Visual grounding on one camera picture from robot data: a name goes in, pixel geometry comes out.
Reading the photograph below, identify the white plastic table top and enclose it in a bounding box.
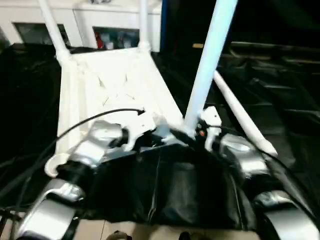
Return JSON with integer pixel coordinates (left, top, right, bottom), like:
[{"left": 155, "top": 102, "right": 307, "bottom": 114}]
[{"left": 43, "top": 45, "right": 199, "bottom": 179}]

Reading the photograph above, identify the white plastic table leg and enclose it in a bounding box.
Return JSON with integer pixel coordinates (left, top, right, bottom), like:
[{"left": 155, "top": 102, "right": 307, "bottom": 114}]
[
  {"left": 212, "top": 70, "right": 279, "bottom": 156},
  {"left": 136, "top": 0, "right": 153, "bottom": 53},
  {"left": 183, "top": 0, "right": 240, "bottom": 138},
  {"left": 36, "top": 0, "right": 74, "bottom": 66}
]

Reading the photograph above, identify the grey robot left foot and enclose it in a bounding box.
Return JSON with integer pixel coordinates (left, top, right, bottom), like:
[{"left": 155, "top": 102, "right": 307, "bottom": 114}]
[{"left": 106, "top": 229, "right": 133, "bottom": 240}]

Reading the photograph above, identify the red bottle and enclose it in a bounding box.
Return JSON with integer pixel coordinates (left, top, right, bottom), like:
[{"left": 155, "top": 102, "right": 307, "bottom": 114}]
[{"left": 95, "top": 31, "right": 104, "bottom": 50}]

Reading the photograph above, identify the long black bar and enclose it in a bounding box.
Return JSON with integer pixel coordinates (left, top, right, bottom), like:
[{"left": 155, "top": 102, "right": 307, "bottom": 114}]
[{"left": 229, "top": 40, "right": 320, "bottom": 55}]

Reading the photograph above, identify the white glass-door cabinet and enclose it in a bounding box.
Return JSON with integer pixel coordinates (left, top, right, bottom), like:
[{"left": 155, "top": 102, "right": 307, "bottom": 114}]
[{"left": 0, "top": 0, "right": 163, "bottom": 53}]

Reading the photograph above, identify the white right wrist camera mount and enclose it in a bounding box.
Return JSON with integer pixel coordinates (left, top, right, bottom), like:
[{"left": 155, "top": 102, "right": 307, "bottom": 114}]
[{"left": 198, "top": 105, "right": 223, "bottom": 153}]

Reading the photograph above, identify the black left wrist camera cable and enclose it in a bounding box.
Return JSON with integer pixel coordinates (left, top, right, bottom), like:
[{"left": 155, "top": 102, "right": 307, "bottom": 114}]
[{"left": 14, "top": 107, "right": 147, "bottom": 208}]

